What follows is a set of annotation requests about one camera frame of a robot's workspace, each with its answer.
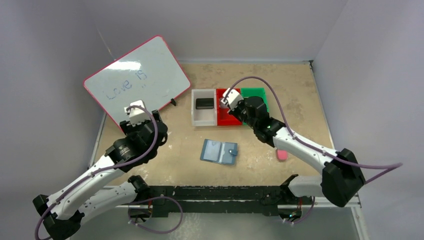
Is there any blue card holder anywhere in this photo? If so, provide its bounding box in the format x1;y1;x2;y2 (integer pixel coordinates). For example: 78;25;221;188
199;139;238;165

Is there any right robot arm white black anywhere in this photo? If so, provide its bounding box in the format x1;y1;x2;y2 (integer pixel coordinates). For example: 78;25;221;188
220;94;366;207

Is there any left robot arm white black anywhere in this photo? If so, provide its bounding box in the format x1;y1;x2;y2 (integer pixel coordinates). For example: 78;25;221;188
32;104;168;240

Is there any black card in white bin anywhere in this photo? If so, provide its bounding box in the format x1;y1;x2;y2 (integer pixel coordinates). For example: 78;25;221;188
195;98;215;110

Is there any green plastic bin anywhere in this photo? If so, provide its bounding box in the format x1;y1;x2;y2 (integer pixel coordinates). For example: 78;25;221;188
240;87;269;111

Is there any red plastic bin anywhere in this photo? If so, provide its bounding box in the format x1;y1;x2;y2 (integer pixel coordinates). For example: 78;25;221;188
215;88;242;126

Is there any white plastic bin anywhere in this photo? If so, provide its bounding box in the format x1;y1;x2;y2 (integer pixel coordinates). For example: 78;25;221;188
191;89;217;127

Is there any pink grey eraser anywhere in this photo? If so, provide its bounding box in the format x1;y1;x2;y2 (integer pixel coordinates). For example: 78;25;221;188
276;149;289;162

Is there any pink framed whiteboard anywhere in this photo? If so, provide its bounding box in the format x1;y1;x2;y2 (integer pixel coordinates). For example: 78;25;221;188
83;35;191;125

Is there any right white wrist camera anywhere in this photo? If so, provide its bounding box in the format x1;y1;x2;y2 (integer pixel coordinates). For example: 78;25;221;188
219;88;244;111

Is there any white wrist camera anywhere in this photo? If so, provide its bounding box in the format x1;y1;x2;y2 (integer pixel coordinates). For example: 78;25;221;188
219;88;244;111
124;100;151;127

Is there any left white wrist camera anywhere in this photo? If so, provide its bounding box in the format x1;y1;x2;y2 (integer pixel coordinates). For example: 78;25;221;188
124;100;151;127

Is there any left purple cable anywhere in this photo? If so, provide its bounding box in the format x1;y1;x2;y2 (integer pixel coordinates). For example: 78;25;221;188
34;105;159;240

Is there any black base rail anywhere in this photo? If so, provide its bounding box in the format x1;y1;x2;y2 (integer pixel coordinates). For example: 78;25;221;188
132;185;313;218

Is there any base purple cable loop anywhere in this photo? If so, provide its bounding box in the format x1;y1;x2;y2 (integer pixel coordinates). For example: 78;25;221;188
127;195;185;234

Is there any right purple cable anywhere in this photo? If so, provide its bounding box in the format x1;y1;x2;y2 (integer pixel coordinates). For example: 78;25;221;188
223;76;404;185

